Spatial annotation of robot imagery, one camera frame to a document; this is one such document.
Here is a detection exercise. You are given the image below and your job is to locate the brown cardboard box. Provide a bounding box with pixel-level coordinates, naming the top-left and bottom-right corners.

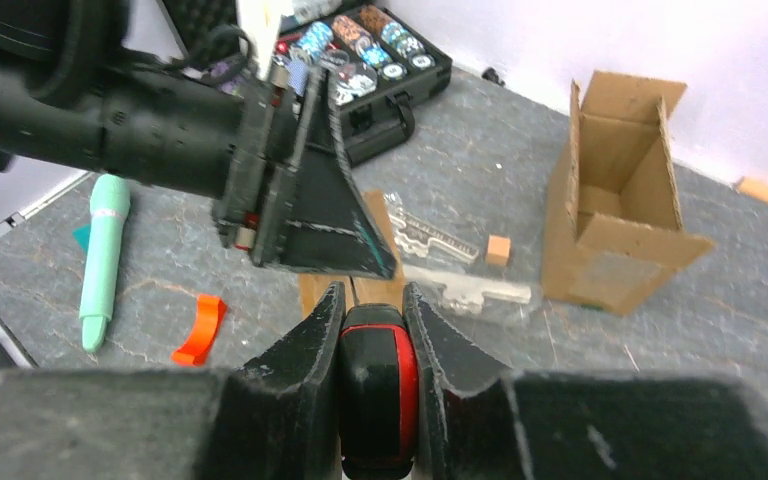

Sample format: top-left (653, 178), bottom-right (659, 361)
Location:
top-left (296, 190), bottom-right (412, 319)

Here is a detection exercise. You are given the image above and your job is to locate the clear plastic bag with part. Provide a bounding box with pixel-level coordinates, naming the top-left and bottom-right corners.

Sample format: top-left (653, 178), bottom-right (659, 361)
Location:
top-left (402, 265), bottom-right (542, 314)

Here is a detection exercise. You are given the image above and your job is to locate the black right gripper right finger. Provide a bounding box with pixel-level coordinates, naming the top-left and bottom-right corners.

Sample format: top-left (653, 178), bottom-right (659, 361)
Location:
top-left (403, 284), bottom-right (768, 479)

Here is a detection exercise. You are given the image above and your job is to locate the mint green marker pen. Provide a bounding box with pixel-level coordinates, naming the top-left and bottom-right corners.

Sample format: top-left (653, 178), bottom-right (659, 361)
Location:
top-left (79, 174), bottom-right (131, 353)

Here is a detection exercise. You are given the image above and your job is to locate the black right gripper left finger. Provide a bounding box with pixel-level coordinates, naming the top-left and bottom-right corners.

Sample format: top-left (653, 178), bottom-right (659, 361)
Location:
top-left (0, 283), bottom-right (345, 479)

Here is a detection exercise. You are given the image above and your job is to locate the black poker chip case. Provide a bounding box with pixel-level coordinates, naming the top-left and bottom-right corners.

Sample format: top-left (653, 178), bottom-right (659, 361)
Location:
top-left (158, 1), bottom-right (452, 167)

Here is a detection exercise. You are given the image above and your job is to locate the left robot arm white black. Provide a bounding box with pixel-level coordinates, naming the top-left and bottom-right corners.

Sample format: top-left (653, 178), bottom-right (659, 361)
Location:
top-left (0, 1), bottom-right (397, 279)

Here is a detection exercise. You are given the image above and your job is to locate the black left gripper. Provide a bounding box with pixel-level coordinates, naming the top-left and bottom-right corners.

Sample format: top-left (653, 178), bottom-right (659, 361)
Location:
top-left (212, 67), bottom-right (398, 280)

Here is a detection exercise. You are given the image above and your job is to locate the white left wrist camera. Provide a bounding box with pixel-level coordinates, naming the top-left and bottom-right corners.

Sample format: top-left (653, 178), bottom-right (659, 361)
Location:
top-left (235, 0), bottom-right (294, 81)

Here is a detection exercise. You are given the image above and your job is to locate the orange curved plastic piece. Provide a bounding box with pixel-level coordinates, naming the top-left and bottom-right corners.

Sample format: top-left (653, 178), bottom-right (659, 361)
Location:
top-left (170, 294), bottom-right (227, 367)

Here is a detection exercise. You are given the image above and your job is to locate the red black utility knife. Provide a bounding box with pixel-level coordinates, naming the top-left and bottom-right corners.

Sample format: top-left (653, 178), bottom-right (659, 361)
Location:
top-left (337, 304), bottom-right (419, 479)

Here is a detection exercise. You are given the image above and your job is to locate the open empty cardboard box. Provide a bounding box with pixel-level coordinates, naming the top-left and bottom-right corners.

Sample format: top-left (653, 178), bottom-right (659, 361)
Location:
top-left (541, 70), bottom-right (714, 315)

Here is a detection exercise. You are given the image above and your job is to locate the small wooden cube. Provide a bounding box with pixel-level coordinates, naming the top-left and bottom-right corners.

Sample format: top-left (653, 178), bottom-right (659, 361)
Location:
top-left (485, 235), bottom-right (512, 267)

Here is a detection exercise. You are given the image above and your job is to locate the orange eraser block at wall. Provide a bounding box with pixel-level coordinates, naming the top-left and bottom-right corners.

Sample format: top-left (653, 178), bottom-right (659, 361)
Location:
top-left (735, 177), bottom-right (768, 204)

